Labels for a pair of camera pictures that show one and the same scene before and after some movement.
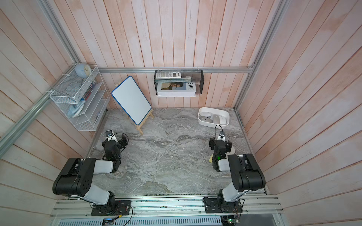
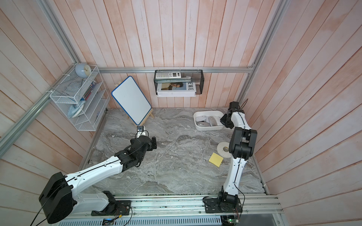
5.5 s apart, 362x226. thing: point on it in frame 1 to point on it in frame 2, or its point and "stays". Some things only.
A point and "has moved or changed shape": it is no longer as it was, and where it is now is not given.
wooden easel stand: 139,126 stays
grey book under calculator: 185,79 stays
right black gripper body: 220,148 to 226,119
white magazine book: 176,89 stays
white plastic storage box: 213,110 has moved or changed shape
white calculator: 168,75 stays
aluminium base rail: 167,206 stays
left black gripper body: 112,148 to 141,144
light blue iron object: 75,108 stays
